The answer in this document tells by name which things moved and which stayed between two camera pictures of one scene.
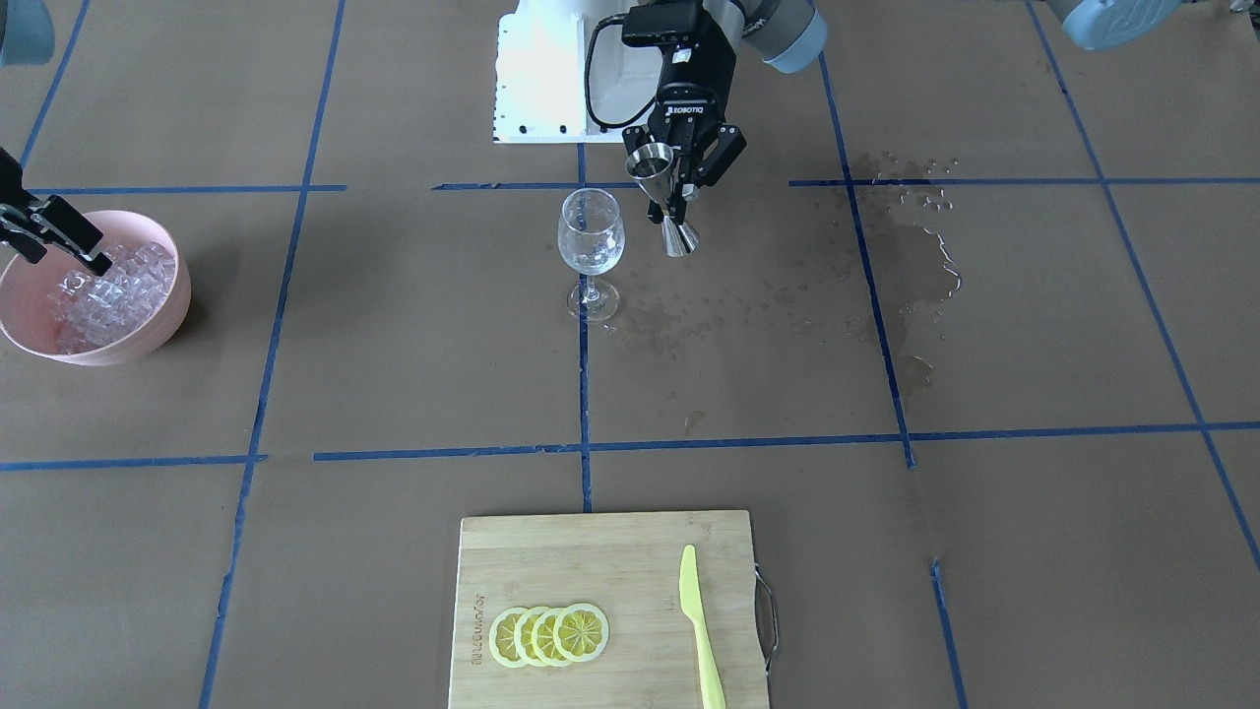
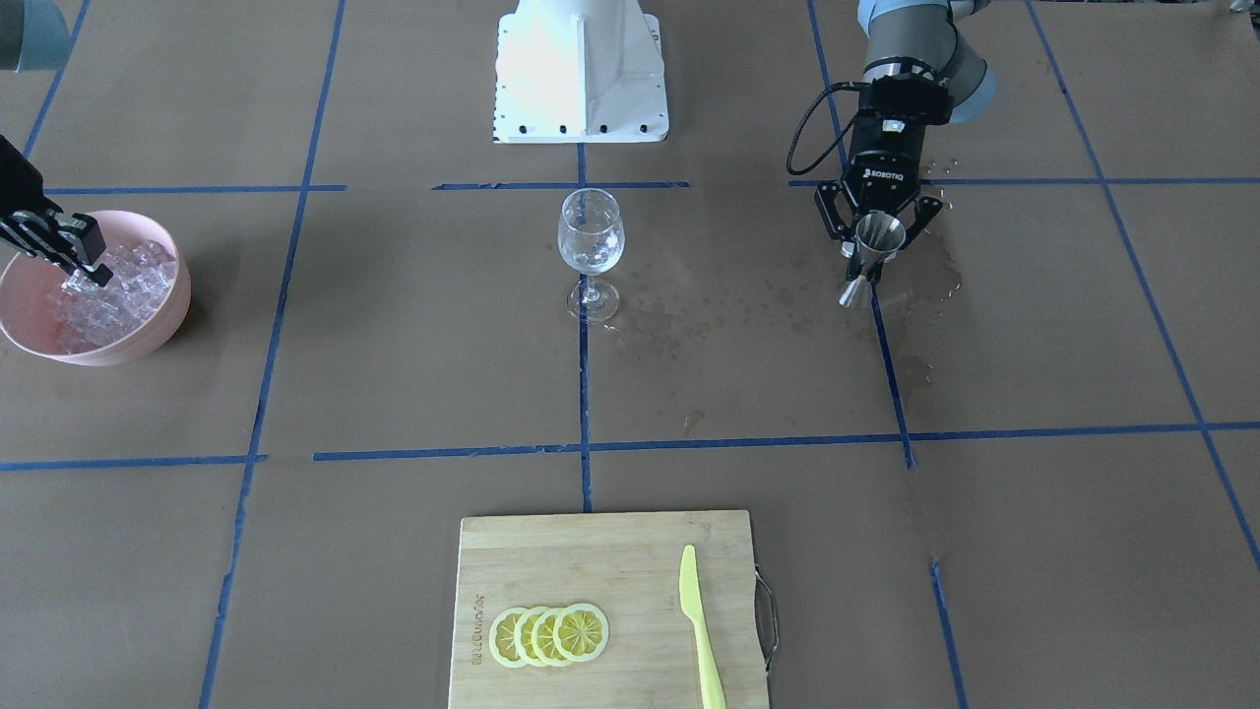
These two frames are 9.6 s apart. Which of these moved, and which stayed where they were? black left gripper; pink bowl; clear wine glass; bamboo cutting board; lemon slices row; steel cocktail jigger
Moved: black left gripper; steel cocktail jigger
Stayed: lemon slices row; pink bowl; clear wine glass; bamboo cutting board
